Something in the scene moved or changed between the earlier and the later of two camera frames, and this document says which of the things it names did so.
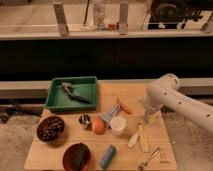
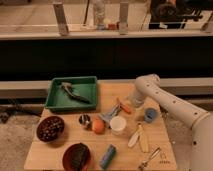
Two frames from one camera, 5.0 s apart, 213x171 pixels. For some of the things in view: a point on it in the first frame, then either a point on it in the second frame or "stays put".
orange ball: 98,126 stays put
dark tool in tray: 68,87 stays put
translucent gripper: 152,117 to 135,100
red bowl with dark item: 76,157 stays put
